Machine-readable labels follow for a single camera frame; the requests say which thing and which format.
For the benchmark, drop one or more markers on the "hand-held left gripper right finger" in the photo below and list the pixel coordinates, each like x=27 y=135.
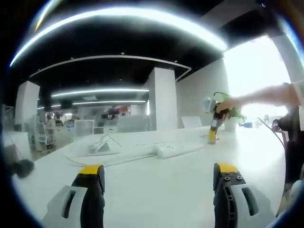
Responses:
x=225 y=204

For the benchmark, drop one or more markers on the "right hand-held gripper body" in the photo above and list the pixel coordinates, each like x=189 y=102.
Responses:
x=210 y=104

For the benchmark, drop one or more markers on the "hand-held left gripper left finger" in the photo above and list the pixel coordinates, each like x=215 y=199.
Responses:
x=92 y=204

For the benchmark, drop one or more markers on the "white power strip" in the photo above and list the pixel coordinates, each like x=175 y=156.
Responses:
x=178 y=149

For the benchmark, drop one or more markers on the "white desk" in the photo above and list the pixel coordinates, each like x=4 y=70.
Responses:
x=154 y=185

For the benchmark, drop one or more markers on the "white desk partition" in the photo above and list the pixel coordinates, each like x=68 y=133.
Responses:
x=133 y=123

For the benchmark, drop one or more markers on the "short ceiling light strip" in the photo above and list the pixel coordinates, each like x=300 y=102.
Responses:
x=109 y=102

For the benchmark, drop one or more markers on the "long ceiling light strip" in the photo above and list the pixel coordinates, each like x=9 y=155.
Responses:
x=99 y=91

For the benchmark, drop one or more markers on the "person's right hand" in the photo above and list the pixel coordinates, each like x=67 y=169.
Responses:
x=228 y=104

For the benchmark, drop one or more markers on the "white flat panel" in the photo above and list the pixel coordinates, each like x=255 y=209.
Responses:
x=192 y=122

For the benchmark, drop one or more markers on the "potted green plant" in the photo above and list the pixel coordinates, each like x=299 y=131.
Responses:
x=236 y=112

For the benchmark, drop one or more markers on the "small blue object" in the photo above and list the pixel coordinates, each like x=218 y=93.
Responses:
x=247 y=124

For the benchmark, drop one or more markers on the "wide white pillar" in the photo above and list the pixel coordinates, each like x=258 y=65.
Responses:
x=164 y=99

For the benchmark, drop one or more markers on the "person's leg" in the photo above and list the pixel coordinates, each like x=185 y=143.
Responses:
x=293 y=197

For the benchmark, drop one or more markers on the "white mesh chair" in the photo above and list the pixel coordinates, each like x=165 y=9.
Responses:
x=84 y=127

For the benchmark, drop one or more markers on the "small black object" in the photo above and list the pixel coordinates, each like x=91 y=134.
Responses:
x=23 y=168

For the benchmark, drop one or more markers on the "white office chair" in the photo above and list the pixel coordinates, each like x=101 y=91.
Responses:
x=45 y=136

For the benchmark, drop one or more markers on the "narrow white pillar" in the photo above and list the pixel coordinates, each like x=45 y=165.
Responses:
x=27 y=102

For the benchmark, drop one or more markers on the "wide curved ceiling light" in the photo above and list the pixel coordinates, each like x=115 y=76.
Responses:
x=114 y=19

